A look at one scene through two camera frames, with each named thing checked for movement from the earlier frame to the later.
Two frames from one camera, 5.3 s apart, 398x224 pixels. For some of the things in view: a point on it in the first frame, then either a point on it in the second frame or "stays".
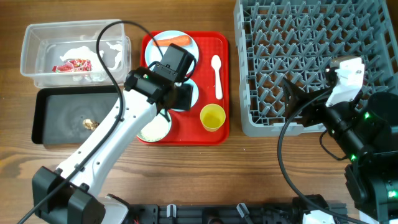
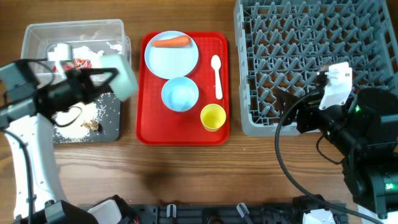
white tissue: (85, 53) stays
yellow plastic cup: (212, 116) stays
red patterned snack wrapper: (74, 65) stays
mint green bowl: (156, 129) → (125, 84)
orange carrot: (181, 40) stays
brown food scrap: (90, 124) stays
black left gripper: (186, 103) → (74, 76)
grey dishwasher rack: (296, 40) stays
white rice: (156, 129) → (67, 124)
